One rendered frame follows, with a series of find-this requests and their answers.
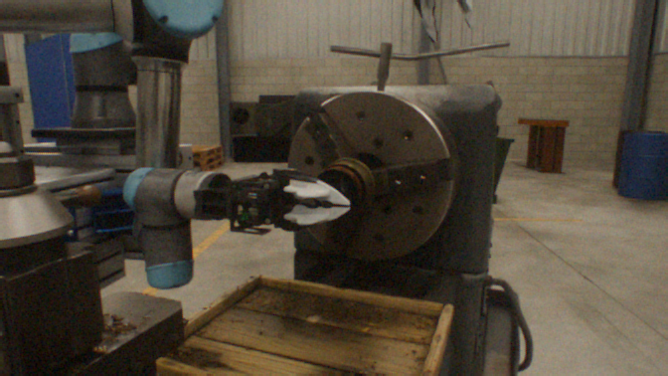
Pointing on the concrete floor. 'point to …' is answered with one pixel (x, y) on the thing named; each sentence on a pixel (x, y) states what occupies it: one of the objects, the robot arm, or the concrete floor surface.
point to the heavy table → (546, 143)
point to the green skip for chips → (500, 160)
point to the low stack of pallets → (207, 157)
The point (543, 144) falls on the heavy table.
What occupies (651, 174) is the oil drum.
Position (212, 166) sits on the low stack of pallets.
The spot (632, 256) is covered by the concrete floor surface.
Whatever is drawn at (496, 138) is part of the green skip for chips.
